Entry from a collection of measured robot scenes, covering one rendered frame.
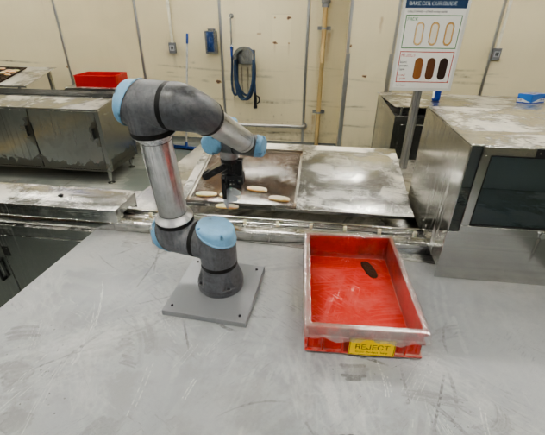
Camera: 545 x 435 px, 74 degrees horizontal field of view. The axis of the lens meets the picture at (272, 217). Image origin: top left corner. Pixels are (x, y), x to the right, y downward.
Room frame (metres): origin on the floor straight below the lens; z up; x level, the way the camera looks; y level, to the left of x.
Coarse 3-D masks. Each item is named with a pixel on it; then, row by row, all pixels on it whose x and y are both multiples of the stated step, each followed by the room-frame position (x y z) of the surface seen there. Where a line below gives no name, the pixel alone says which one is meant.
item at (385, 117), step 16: (384, 96) 3.51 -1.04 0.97; (400, 96) 3.54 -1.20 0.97; (448, 96) 3.61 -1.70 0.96; (464, 96) 3.63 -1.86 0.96; (480, 96) 3.66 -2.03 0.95; (496, 96) 3.68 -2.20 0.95; (384, 112) 3.37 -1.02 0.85; (384, 128) 3.25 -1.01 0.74; (400, 128) 2.85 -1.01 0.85; (416, 128) 2.83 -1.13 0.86; (384, 144) 3.12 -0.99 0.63; (400, 144) 2.84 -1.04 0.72; (416, 144) 2.83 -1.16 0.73
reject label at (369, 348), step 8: (352, 344) 0.67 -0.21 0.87; (360, 344) 0.66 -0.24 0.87; (368, 344) 0.66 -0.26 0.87; (376, 344) 0.66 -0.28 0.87; (384, 344) 0.66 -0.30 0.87; (352, 352) 0.67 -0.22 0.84; (360, 352) 0.66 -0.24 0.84; (368, 352) 0.66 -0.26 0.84; (376, 352) 0.66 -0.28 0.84; (384, 352) 0.66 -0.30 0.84; (392, 352) 0.66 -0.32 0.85
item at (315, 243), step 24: (312, 240) 1.12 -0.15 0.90; (336, 240) 1.12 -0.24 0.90; (360, 240) 1.11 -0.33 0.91; (384, 240) 1.11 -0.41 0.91; (408, 288) 0.83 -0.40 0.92; (408, 312) 0.77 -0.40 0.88; (312, 336) 0.67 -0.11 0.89; (336, 336) 0.67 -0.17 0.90; (360, 336) 0.66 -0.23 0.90; (384, 336) 0.66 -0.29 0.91; (408, 336) 0.65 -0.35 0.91
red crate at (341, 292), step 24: (312, 264) 1.07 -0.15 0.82; (336, 264) 1.07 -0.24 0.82; (360, 264) 1.08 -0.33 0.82; (384, 264) 1.08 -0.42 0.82; (312, 288) 0.94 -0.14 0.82; (336, 288) 0.94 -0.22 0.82; (360, 288) 0.94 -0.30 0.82; (384, 288) 0.94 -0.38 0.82; (312, 312) 0.82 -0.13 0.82; (336, 312) 0.83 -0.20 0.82; (360, 312) 0.83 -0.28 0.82; (384, 312) 0.83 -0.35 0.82
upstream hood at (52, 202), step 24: (0, 192) 1.46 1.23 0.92; (24, 192) 1.46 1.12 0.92; (48, 192) 1.46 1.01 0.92; (72, 192) 1.47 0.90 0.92; (96, 192) 1.47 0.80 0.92; (120, 192) 1.47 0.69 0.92; (48, 216) 1.34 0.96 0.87; (72, 216) 1.33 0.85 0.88; (96, 216) 1.31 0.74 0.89; (120, 216) 1.33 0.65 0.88
